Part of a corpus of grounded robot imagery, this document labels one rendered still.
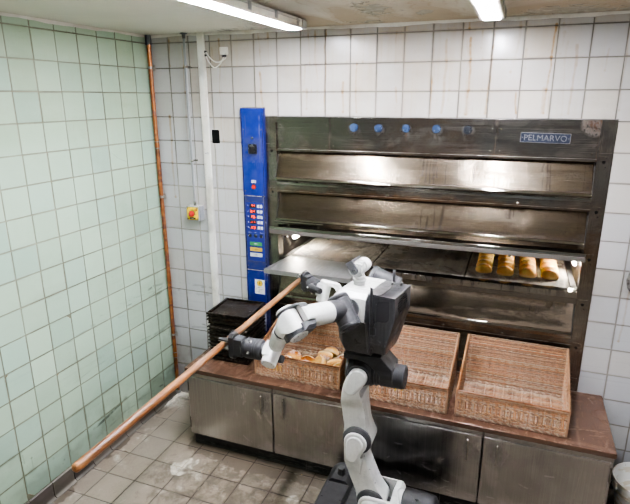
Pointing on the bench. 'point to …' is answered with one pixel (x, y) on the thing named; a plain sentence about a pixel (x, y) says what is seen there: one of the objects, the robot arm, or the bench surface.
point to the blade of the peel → (334, 271)
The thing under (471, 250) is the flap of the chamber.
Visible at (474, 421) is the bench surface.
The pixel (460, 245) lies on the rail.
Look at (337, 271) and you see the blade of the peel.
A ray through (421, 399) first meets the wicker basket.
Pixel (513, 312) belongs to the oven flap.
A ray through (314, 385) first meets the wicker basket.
